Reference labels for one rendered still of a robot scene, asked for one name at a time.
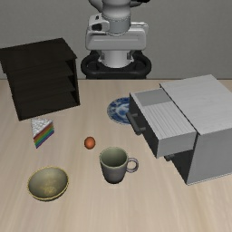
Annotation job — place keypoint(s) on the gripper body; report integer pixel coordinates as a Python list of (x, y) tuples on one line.
[(114, 40)]

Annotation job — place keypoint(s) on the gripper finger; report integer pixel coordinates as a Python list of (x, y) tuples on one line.
[(101, 55), (130, 55)]

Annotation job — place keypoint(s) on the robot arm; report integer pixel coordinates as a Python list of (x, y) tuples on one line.
[(116, 12)]

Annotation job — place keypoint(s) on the grey cabinet drawer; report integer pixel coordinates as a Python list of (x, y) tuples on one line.
[(166, 120)]

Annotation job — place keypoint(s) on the grey cabinet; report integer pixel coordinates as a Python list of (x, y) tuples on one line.
[(208, 114)]

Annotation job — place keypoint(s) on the grey-green mug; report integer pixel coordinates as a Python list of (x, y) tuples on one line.
[(113, 172)]

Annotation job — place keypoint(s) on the blue and white plate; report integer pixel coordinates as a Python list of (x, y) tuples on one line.
[(118, 110)]

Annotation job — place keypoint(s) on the dark slatted rack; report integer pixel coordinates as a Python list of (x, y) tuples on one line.
[(42, 78)]

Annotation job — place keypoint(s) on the small orange fruit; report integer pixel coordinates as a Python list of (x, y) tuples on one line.
[(89, 142)]

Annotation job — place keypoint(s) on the rainbow cake wedge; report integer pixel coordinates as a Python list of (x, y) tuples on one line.
[(42, 130)]

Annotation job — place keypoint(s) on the olive green bowl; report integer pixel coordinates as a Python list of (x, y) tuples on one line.
[(47, 183)]

